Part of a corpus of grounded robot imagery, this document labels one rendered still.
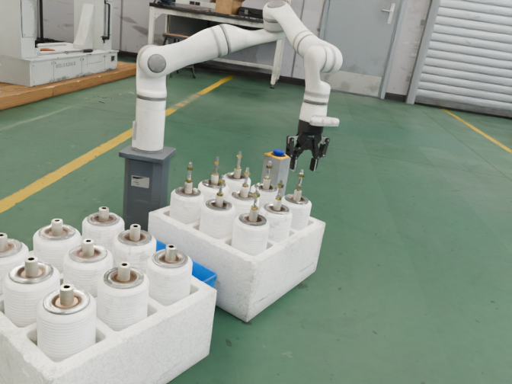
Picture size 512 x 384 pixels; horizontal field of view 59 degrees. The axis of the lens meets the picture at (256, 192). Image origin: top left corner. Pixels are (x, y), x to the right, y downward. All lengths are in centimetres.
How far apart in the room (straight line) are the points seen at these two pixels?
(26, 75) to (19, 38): 24
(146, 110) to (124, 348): 80
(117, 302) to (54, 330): 12
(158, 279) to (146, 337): 12
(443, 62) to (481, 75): 51
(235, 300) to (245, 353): 15
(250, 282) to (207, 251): 15
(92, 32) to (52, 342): 417
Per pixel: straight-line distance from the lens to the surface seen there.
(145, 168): 150
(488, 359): 142
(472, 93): 662
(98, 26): 484
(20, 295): 93
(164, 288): 98
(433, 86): 648
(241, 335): 121
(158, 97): 146
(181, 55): 144
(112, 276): 93
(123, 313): 91
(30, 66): 367
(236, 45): 149
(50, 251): 107
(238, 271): 120
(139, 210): 156
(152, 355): 97
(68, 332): 85
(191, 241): 127
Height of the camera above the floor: 75
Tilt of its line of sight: 21 degrees down
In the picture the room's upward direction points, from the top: 8 degrees clockwise
